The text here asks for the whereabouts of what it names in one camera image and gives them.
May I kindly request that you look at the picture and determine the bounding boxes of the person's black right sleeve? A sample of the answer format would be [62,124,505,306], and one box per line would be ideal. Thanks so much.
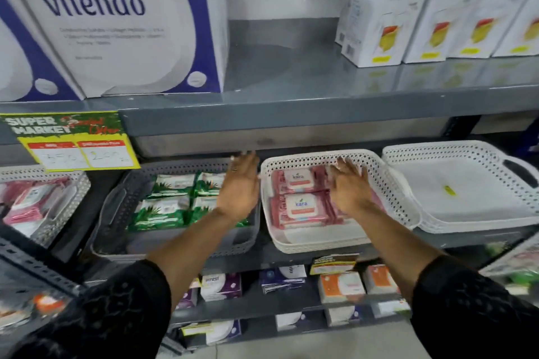
[410,254,539,359]

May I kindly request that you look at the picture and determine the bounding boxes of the grey metal shelving unit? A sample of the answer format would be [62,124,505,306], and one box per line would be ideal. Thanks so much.
[0,219,85,359]

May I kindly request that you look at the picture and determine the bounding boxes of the person's black sleeve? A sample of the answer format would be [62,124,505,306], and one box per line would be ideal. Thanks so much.
[8,260,172,359]
[410,254,539,359]

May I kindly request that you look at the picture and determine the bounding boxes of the person's left hand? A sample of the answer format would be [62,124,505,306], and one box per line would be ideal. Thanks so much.
[214,151,262,223]

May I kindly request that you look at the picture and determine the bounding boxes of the row of orange white packets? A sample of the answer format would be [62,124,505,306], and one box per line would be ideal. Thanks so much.
[0,293,68,330]

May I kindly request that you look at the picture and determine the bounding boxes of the person's black left sleeve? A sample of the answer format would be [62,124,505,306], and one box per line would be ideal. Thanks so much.
[8,260,172,359]

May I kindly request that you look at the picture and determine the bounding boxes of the large white blue box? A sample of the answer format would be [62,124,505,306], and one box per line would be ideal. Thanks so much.
[0,0,85,103]
[0,0,230,99]

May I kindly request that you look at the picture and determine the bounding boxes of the yellow green price tag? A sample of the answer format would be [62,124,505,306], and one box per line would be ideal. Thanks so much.
[0,111,141,172]

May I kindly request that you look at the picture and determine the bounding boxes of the small yellow price tag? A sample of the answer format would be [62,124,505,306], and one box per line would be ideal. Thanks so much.
[309,253,359,276]
[181,323,211,337]

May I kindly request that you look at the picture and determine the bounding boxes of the stack of blue flat boxes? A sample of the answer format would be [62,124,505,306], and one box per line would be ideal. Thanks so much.
[259,265,308,294]

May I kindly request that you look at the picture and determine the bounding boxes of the white perforated basket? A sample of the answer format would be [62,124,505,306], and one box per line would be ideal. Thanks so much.
[259,149,422,255]
[382,140,539,234]
[0,165,92,248]

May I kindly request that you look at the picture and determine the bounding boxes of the white red offer sign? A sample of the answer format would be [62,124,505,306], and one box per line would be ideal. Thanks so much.
[479,232,539,288]

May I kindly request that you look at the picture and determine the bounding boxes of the person's right hand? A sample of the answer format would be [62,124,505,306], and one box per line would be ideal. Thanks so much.
[327,157,376,217]

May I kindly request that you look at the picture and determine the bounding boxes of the small blue white box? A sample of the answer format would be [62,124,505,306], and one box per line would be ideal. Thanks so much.
[372,298,412,319]
[181,320,243,347]
[275,311,308,332]
[324,305,363,327]

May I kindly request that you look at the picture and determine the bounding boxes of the person's right forearm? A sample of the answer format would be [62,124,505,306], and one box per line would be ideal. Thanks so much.
[353,202,443,305]

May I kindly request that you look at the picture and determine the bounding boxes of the blue bottle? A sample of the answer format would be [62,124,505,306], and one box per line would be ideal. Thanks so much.
[515,118,539,160]

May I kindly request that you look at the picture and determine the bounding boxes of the row of yellow white boxes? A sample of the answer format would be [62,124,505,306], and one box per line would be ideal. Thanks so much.
[335,0,539,68]

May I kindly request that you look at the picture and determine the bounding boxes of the group of orange white boxes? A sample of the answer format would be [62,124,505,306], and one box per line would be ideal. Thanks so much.
[318,264,401,305]

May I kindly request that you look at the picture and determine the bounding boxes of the grey perforated basket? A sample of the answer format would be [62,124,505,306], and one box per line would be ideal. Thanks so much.
[90,157,262,265]

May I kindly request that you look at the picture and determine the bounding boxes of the purple white box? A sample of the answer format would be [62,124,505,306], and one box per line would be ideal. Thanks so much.
[200,272,243,303]
[176,287,199,310]

